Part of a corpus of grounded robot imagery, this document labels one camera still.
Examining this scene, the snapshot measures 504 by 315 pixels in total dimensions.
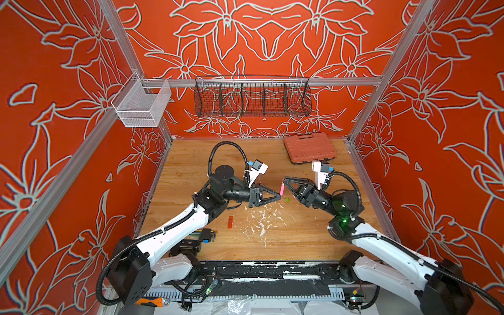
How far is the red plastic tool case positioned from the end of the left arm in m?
0.48

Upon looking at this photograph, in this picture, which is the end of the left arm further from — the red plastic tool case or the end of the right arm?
the red plastic tool case

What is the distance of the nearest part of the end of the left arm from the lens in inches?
22.9

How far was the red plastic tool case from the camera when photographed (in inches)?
41.9
